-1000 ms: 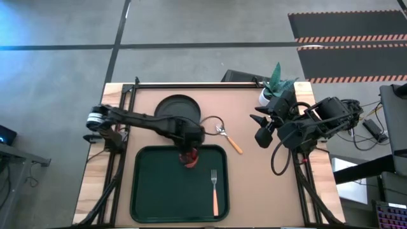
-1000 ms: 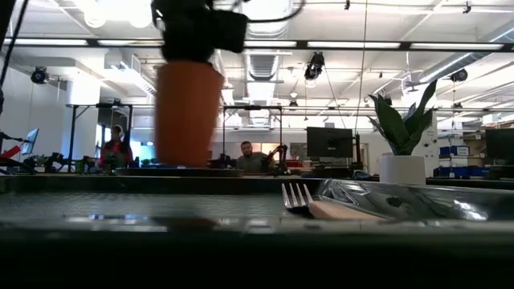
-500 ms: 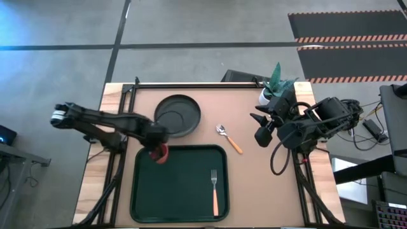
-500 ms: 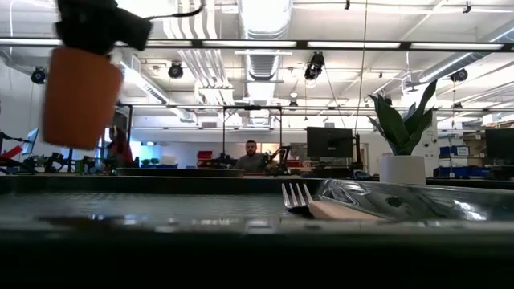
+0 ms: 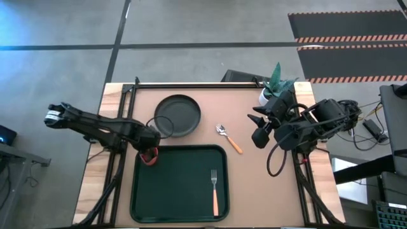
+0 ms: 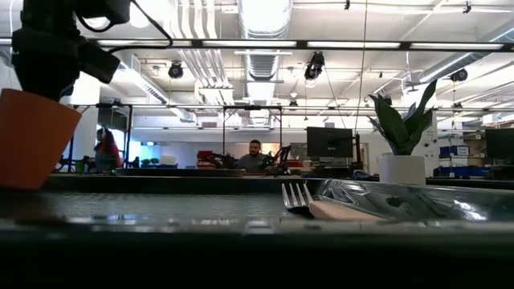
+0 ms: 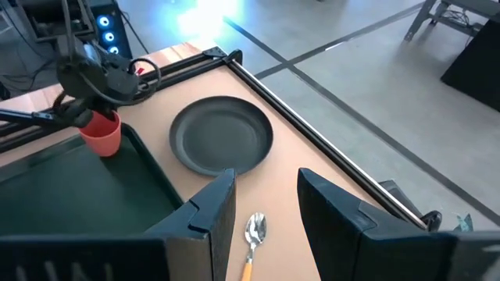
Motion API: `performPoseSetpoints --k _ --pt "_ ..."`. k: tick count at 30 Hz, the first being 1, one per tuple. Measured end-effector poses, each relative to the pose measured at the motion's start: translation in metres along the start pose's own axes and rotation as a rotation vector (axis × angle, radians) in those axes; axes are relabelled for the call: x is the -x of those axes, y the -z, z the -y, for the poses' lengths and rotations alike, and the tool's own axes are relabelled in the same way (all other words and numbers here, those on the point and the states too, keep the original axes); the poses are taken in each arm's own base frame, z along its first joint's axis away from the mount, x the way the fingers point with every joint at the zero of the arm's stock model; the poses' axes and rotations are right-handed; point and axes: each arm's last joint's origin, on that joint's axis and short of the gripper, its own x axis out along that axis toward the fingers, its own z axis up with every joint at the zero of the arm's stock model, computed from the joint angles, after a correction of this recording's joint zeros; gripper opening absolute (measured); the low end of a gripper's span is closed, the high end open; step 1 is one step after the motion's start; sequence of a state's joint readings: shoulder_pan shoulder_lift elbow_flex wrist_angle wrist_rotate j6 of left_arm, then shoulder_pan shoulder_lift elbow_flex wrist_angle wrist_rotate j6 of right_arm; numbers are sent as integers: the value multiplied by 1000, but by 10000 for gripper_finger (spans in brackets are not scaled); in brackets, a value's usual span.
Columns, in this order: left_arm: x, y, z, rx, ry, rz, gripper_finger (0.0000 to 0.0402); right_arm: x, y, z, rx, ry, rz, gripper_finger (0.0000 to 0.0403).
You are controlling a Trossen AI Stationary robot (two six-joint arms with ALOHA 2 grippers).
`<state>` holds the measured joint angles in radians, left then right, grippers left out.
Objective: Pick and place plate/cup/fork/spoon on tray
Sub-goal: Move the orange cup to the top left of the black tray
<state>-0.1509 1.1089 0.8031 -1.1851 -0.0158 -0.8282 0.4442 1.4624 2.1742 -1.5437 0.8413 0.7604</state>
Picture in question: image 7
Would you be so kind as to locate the dark grey round plate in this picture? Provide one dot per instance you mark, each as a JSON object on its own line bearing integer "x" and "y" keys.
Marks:
{"x": 220, "y": 134}

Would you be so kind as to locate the black floor cabinet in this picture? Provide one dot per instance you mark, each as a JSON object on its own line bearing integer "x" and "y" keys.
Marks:
{"x": 476, "y": 66}

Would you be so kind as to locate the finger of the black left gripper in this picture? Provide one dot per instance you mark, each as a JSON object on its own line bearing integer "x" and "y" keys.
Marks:
{"x": 68, "y": 111}
{"x": 84, "y": 118}

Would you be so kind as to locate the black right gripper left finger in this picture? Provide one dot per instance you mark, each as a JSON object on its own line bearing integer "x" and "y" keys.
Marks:
{"x": 203, "y": 218}

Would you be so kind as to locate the grey metal-legged desk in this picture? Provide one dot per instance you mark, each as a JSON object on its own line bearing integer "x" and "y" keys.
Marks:
{"x": 420, "y": 19}

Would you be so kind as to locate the dark green plastic tray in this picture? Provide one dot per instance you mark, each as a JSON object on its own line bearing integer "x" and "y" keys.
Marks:
{"x": 78, "y": 191}

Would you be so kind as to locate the black metal table frame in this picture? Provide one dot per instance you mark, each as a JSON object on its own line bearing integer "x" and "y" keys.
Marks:
{"x": 183, "y": 68}

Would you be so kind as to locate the black computer tower blue lights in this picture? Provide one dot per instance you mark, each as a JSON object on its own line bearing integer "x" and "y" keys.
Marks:
{"x": 117, "y": 23}

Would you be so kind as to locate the red plastic cup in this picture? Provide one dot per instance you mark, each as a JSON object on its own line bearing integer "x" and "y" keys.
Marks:
{"x": 103, "y": 140}

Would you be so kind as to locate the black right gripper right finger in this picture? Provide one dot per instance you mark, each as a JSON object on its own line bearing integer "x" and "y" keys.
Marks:
{"x": 336, "y": 234}

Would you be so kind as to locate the green artificial plant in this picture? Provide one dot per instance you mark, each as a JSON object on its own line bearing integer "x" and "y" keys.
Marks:
{"x": 465, "y": 223}

